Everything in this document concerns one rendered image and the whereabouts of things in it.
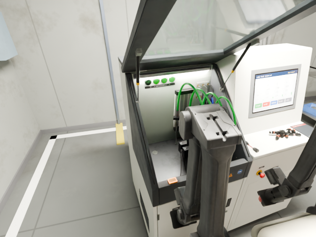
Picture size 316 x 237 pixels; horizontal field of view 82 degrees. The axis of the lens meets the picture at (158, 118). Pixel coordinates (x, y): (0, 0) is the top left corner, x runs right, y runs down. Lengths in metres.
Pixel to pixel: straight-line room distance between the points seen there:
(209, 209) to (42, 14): 2.90
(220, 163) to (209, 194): 0.09
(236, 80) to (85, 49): 2.22
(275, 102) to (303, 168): 0.91
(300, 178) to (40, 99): 3.24
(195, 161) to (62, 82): 2.85
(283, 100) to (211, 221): 1.36
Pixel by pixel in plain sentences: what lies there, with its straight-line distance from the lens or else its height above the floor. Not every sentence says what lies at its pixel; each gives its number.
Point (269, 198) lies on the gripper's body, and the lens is 1.02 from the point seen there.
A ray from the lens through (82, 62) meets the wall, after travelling 3.04.
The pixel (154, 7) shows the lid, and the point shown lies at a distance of 0.60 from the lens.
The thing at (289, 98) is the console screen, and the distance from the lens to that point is 1.79.
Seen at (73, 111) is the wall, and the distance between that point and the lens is 3.37.
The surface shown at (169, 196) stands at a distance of 1.20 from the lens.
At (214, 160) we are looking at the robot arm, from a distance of 0.40.
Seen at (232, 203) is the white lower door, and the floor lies 0.51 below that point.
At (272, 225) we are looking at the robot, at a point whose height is 1.33.
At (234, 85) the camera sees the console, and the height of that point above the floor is 1.36.
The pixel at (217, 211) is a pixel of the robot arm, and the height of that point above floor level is 1.41.
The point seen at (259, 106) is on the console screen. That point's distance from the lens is 1.56.
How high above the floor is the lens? 1.82
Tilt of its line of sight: 31 degrees down
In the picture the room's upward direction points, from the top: 1 degrees counter-clockwise
